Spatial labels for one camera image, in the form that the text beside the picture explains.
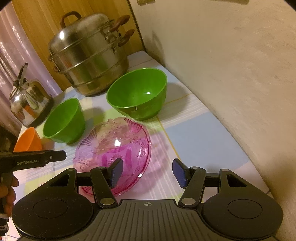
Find pink glass bowl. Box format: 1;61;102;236
73;117;152;196

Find pink curtain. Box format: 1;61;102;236
1;3;62;136

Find small green plastic bowl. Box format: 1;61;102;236
43;98;85;144

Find stainless steel kettle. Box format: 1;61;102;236
9;62;54;128

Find orange plastic bowl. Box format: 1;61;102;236
14;127;43;152

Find large green plastic bowl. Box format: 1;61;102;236
106;68;168;121

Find person's left hand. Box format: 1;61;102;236
1;176;19;217

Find stainless steel steamer pot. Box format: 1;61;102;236
48;11;135;96

